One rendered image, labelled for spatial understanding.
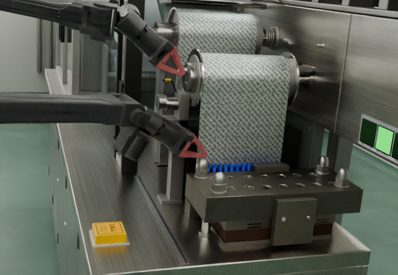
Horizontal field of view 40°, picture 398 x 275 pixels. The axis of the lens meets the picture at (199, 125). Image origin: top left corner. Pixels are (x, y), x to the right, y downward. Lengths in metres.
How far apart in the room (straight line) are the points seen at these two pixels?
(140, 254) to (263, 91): 0.51
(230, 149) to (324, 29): 0.40
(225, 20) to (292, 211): 0.61
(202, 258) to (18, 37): 5.81
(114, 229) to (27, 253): 1.92
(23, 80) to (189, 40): 5.46
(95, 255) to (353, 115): 0.67
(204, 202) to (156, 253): 0.15
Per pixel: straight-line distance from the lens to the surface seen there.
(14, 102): 1.11
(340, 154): 1.73
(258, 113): 1.41
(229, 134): 1.40
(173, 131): 1.32
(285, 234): 1.30
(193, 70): 1.36
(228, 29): 1.60
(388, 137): 1.23
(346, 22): 1.39
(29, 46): 6.87
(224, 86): 1.36
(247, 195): 1.24
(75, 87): 2.33
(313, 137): 1.52
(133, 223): 1.37
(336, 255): 1.34
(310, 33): 1.54
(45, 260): 3.11
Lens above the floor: 1.48
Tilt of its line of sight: 15 degrees down
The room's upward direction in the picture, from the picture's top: 4 degrees clockwise
